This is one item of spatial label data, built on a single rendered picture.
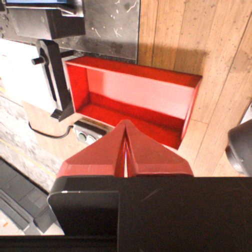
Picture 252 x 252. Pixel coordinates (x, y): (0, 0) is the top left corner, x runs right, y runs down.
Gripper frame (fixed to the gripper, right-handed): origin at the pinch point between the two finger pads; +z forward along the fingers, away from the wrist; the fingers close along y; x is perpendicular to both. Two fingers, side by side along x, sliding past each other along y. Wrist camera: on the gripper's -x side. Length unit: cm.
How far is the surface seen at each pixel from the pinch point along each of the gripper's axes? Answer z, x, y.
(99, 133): 24.3, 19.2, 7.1
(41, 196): 243, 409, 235
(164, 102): 18.4, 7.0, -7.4
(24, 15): 24.0, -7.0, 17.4
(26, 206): 214, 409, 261
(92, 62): 22.7, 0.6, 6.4
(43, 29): 21.8, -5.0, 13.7
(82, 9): 17.5, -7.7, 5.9
